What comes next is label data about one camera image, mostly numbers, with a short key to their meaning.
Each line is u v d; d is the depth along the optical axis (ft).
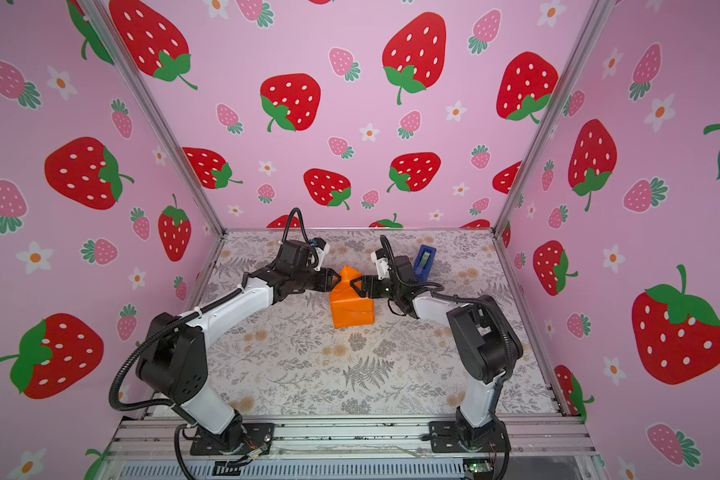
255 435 2.46
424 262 3.39
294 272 2.26
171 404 1.65
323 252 2.67
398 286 2.45
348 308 2.89
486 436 2.24
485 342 1.61
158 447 2.42
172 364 1.49
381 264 2.82
